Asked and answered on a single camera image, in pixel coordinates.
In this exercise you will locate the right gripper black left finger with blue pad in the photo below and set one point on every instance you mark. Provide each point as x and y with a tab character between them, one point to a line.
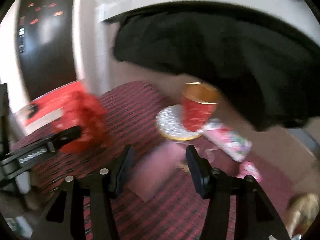
119	171

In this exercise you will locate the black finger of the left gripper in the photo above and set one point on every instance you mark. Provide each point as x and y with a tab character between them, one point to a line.
66	136

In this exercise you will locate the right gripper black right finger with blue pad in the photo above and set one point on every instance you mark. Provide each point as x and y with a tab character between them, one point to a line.
200	170

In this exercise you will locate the red plastic bag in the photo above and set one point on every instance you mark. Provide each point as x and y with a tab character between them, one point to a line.
83	109

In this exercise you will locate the pink snack wrapper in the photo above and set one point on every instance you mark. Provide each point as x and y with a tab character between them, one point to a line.
227	139

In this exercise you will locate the red plaid cloth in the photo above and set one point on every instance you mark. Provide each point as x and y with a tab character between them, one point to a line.
159	200

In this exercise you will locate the white round lid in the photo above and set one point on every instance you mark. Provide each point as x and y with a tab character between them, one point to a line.
168	123

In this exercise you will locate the red paper cup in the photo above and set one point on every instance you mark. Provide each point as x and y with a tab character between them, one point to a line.
199	101

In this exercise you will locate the black cloth on counter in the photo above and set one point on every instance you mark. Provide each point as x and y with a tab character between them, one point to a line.
267	69

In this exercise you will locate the black refrigerator door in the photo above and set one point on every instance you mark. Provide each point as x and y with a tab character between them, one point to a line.
44	45

